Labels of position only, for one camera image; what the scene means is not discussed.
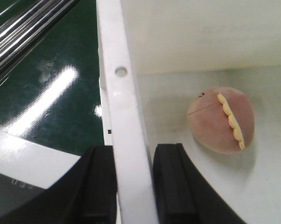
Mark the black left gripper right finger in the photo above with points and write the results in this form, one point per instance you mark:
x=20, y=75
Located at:
x=183, y=195

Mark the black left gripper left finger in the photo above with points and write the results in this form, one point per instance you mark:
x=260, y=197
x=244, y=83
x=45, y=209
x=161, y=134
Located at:
x=86, y=194

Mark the pink round plush toy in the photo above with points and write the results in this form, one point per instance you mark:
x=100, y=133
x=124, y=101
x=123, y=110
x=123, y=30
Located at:
x=222, y=119

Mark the white plastic Totelife tote box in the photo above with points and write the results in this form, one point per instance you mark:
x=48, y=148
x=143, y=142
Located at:
x=155, y=57

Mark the chrome metal rail bars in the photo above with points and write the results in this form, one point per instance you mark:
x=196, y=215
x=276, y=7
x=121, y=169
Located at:
x=20, y=34

